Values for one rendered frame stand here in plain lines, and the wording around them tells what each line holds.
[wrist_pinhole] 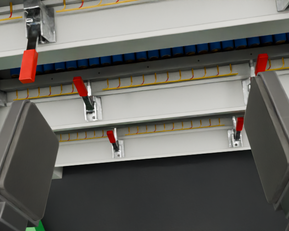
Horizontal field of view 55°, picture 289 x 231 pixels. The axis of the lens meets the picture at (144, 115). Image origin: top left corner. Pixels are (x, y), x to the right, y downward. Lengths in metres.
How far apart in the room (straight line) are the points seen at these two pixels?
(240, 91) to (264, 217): 0.35
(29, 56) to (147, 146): 0.41
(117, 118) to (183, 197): 0.32
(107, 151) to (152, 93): 0.24
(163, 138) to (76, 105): 0.24
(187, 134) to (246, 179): 0.20
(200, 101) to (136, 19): 0.21
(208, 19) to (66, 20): 0.16
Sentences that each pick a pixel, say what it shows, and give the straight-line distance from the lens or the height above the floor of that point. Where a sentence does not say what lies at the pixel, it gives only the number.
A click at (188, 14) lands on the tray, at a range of 0.32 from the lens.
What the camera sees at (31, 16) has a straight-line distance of 0.32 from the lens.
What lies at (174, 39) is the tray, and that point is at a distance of 0.33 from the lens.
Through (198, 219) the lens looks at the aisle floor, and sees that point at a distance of 0.71.
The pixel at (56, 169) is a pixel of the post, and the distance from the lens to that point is 0.77.
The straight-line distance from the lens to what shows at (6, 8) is 0.37.
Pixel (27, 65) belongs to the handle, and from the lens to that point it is 0.29.
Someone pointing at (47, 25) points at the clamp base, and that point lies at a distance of 0.33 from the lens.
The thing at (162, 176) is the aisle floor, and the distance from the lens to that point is 0.73.
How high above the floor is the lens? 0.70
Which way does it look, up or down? 61 degrees down
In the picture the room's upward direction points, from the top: 17 degrees counter-clockwise
